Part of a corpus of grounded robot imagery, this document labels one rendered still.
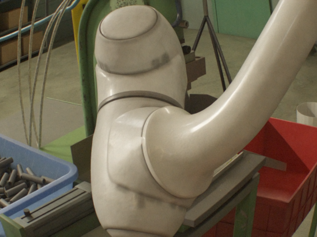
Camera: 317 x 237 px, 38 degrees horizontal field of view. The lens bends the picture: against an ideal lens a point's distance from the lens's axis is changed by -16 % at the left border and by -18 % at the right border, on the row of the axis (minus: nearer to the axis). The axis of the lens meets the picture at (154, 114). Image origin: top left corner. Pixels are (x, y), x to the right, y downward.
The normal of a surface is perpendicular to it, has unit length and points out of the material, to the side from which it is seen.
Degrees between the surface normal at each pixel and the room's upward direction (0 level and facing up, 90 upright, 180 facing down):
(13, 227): 90
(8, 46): 90
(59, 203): 0
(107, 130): 47
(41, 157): 81
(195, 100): 40
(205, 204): 0
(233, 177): 0
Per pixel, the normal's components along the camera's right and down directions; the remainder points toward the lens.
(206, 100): -0.19, -0.48
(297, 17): -0.32, 0.07
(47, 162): -0.60, 0.18
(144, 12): 0.11, -0.62
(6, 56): 0.78, 0.17
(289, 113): -0.07, -0.94
